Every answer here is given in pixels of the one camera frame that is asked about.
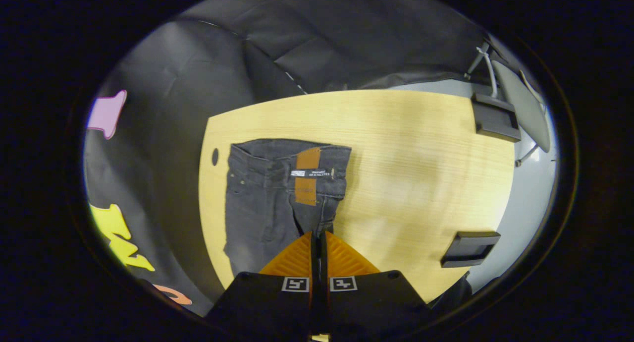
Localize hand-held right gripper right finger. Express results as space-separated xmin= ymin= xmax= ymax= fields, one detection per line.
xmin=318 ymin=230 xmax=431 ymax=339

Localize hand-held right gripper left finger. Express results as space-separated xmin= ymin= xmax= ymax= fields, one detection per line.
xmin=205 ymin=230 xmax=320 ymax=340

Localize dark grey jeans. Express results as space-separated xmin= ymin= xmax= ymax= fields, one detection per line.
xmin=223 ymin=138 xmax=353 ymax=279

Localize black chair armrest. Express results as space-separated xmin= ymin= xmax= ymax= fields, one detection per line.
xmin=470 ymin=92 xmax=522 ymax=143
xmin=440 ymin=231 xmax=502 ymax=269

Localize grey chair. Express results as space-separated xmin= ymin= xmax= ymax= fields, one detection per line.
xmin=463 ymin=41 xmax=552 ymax=168

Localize black backdrop cloth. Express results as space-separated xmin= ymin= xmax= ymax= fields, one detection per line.
xmin=83 ymin=0 xmax=496 ymax=317

